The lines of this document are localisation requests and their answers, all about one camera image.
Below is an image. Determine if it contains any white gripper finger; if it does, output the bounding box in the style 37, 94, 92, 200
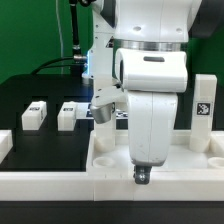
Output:
133, 165, 152, 185

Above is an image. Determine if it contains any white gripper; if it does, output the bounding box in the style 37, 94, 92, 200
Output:
115, 48, 188, 166

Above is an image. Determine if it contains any white desk top tray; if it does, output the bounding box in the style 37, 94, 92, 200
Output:
86, 130, 224, 173

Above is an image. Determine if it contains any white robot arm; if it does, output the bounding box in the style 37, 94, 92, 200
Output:
90, 0, 224, 185

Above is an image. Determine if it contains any fiducial marker sheet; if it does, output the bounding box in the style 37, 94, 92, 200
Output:
76, 102, 128, 119

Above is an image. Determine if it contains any white block left edge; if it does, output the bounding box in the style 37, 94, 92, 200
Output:
0, 130, 13, 164

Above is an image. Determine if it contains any white front barrier wall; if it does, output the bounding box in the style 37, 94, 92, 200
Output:
0, 170, 224, 201

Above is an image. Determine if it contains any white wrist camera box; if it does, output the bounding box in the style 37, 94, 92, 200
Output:
90, 84, 127, 124

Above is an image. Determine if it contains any black cable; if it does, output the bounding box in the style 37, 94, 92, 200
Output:
30, 0, 88, 76

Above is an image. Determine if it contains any white thin cable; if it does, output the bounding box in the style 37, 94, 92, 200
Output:
55, 0, 65, 75

